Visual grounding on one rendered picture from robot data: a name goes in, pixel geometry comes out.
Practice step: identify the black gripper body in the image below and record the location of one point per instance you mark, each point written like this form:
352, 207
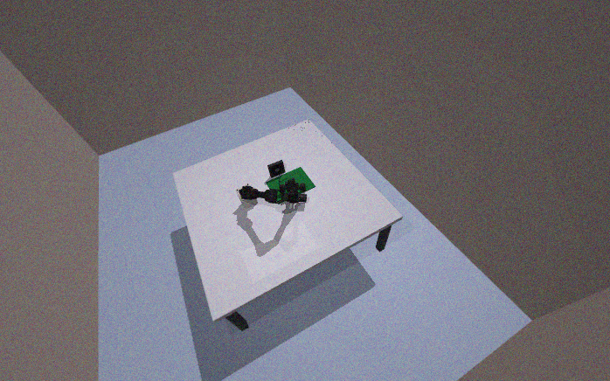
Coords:
302, 187

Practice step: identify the green circuit board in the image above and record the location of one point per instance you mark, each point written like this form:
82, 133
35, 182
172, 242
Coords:
300, 178

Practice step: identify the black square fan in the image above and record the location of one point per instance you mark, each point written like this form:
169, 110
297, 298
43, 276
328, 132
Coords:
276, 168

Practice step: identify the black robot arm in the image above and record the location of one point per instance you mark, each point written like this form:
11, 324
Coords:
247, 192

